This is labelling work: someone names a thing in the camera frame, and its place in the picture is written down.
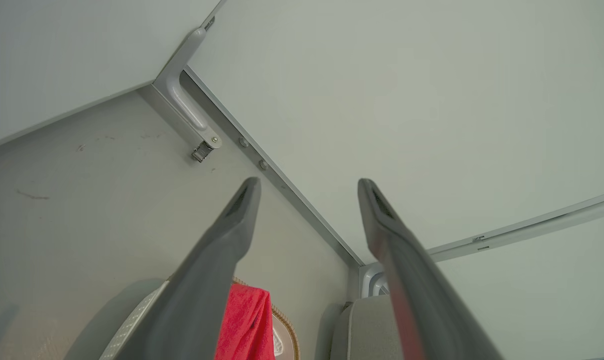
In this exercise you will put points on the grey partition foot with caster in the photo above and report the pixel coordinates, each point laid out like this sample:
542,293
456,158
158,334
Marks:
187,102

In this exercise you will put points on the small round rail foot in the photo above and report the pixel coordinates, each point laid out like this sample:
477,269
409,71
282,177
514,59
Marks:
263,164
243,142

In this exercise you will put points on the grey partition side rail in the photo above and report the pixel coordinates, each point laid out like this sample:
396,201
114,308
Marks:
531,227

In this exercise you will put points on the grey fabric sofa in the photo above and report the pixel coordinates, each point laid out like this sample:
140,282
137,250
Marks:
366,330

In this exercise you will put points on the white laundry basket brown rim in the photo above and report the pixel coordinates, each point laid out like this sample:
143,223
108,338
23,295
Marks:
131,325

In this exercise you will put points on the grey partition bottom rail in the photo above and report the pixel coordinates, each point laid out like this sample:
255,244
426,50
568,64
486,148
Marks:
304,207

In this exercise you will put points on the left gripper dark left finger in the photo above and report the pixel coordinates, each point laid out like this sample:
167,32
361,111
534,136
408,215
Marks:
197,300

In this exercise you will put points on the small black caster wheel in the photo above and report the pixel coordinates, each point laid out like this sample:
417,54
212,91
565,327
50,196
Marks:
202,151

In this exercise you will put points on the red white-striped garment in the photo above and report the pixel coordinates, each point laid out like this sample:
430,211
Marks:
244,325

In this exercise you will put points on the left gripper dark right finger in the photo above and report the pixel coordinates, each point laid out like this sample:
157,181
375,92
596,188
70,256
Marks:
421,300

